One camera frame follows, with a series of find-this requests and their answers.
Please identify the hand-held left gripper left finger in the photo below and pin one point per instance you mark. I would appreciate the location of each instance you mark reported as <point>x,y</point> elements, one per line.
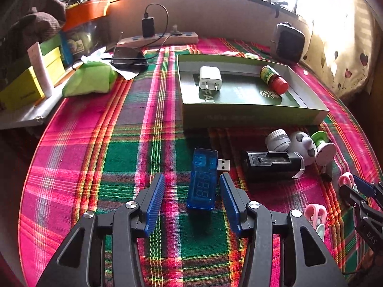
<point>154,206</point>

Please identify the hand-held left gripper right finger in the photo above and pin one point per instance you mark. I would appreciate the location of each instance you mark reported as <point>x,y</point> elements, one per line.
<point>232,206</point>

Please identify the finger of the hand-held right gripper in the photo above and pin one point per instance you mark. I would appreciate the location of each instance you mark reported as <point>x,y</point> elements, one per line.
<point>368,221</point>
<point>363,185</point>

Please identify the pink oval plastic case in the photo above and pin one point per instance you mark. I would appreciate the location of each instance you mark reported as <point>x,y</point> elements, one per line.
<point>312,212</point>
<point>345,179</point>

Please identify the white and black rectangular case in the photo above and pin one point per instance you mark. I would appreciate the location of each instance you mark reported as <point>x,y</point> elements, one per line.
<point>328,173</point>

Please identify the blue transparent USB tester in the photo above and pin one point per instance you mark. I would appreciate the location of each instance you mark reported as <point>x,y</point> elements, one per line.
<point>200,182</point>

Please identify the green and white spool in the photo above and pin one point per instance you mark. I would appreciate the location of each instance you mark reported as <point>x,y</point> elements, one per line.
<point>326,152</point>

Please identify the black rectangular device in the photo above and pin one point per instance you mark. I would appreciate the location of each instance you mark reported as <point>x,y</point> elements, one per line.
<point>269,167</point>

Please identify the green cardboard box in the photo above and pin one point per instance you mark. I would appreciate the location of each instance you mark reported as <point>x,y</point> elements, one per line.
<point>239,113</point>

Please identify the pink green plaid blanket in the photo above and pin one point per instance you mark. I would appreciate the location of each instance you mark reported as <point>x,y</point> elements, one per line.
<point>119,155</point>

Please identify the white round panda toy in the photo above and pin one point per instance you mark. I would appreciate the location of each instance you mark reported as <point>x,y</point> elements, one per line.
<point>302,143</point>

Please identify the small white jar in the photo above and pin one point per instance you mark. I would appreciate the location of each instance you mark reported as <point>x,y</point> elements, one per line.
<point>276,139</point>

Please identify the white charger plug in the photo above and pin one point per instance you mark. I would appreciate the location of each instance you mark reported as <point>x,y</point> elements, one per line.
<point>210,76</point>

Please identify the red capped small bottle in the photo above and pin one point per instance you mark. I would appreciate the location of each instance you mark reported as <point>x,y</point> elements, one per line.
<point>273,79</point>

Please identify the white paper sheet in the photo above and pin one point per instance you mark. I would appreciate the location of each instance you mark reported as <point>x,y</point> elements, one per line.
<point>131,74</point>

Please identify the cream heart print curtain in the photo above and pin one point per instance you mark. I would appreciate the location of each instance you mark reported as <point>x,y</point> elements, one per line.
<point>344,36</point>

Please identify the black smartphone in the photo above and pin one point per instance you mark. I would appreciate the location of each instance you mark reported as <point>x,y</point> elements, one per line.
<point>128,56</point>

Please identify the white board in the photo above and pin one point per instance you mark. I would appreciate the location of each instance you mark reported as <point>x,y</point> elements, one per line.
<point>24,116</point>

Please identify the small grey heater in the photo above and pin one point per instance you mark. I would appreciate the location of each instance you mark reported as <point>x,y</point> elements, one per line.
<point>288,43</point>

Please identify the white power strip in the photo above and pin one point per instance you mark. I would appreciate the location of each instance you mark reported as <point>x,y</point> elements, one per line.
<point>179,38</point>

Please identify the yellow cardboard box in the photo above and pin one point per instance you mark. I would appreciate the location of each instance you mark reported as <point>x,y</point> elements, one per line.
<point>18,95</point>

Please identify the black power adapter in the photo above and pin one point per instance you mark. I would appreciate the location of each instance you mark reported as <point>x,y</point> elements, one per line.
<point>148,28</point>

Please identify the white tube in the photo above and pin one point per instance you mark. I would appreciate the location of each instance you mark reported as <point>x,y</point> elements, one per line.
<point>40,68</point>

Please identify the blue printed package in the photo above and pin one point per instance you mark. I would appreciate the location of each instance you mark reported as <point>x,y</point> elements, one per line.
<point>71,46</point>

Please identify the clear plastic container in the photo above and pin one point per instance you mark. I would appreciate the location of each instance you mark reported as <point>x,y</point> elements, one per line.
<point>89,34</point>

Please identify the green cardboard lid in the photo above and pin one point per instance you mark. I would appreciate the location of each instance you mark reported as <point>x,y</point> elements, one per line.
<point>51,44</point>

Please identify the orange plastic tray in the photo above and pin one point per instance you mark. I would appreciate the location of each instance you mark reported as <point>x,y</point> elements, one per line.
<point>86,12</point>

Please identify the brown cloth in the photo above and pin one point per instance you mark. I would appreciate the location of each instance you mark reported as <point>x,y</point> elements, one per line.
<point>39,21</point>

